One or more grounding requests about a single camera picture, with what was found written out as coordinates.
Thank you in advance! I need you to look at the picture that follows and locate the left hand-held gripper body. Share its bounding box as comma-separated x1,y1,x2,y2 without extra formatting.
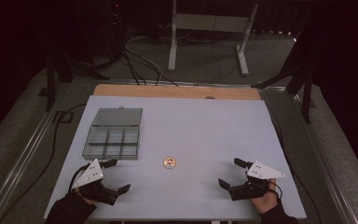
72,158,119,206

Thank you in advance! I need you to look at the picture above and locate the aluminium floor rail frame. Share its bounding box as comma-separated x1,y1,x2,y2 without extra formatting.
0,76,358,224

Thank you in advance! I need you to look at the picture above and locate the long black floor cable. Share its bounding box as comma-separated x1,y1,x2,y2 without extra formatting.
0,102,88,224

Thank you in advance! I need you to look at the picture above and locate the black tripod stand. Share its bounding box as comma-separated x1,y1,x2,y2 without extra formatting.
44,43,110,112
251,27,318,124

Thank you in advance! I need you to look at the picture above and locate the person's left hand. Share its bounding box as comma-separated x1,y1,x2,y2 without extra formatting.
74,186,98,206

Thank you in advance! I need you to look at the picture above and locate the clear plastic compartment box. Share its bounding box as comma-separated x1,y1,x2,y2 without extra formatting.
81,105,144,161

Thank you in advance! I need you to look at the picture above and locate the round gold badge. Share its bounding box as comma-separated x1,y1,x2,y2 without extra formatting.
162,156,178,171

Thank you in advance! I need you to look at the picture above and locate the person's right hand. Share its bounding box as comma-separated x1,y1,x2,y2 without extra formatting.
249,177,278,216

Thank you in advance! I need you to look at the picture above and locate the left hand-held gripper cable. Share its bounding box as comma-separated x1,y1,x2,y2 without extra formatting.
68,163,90,191

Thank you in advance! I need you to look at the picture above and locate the small black floor bracket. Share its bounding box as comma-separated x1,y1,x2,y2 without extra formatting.
51,110,75,123

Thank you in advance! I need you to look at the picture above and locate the right hand-held gripper cable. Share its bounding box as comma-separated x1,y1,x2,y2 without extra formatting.
268,181,284,200

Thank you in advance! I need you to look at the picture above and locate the white table cover sheet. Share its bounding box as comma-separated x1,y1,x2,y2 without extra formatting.
43,94,308,220

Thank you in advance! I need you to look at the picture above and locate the white metal stand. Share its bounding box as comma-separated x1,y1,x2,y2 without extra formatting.
167,0,259,77

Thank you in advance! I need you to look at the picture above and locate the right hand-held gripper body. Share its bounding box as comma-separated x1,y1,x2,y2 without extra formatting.
228,160,286,202

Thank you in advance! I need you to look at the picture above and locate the bundle of floor cables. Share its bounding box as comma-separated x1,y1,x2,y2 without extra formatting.
105,0,180,87

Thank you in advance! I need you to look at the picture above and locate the hand-held gripper cable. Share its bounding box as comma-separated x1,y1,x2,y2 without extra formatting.
68,163,90,191
268,181,284,200

